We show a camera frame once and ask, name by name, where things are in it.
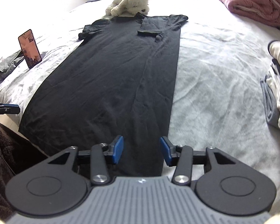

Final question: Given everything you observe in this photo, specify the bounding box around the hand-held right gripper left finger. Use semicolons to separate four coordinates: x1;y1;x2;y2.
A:
47;135;125;186

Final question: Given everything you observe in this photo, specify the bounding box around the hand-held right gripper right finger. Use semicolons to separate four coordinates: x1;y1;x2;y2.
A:
160;137;236;187

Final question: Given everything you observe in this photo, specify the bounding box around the crumpled grey cloth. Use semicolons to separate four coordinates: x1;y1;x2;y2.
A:
0;50;26;77

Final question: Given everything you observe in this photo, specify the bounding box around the grey folded garment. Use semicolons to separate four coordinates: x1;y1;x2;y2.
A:
260;73;280;127

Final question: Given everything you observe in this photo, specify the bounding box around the brown fleece clothing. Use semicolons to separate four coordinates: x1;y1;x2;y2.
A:
0;119;49;217

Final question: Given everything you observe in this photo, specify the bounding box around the person's right forearm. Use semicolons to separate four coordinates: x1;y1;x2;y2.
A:
266;215;280;224

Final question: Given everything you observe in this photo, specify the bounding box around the black t-shirt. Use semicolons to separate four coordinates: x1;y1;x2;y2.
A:
18;14;189;178

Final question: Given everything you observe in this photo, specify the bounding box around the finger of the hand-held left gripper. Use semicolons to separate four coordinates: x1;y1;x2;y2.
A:
0;104;21;115

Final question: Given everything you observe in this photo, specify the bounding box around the pink folded quilt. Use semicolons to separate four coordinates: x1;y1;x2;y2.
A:
215;0;280;27

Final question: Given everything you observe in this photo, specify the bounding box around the smartphone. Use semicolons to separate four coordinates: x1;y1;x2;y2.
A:
18;29;42;69

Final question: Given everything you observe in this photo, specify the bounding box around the white plush dog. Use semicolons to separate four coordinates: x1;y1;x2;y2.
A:
105;0;150;17

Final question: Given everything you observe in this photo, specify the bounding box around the bed with grey sheet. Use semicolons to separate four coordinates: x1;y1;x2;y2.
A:
0;0;280;215

